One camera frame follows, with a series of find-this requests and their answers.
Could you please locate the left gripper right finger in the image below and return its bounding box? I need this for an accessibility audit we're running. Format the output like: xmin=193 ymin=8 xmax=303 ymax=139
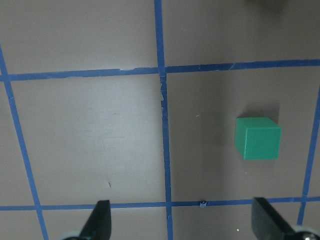
xmin=251 ymin=197 xmax=298 ymax=240

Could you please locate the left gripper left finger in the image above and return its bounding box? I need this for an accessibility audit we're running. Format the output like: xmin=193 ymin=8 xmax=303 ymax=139
xmin=78 ymin=200 xmax=112 ymax=240

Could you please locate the green wooden block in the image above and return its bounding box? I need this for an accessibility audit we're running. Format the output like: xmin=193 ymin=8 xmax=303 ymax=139
xmin=234 ymin=117 xmax=282 ymax=161

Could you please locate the brown paper table mat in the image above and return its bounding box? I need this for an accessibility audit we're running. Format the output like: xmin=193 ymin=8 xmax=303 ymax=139
xmin=0 ymin=0 xmax=320 ymax=240

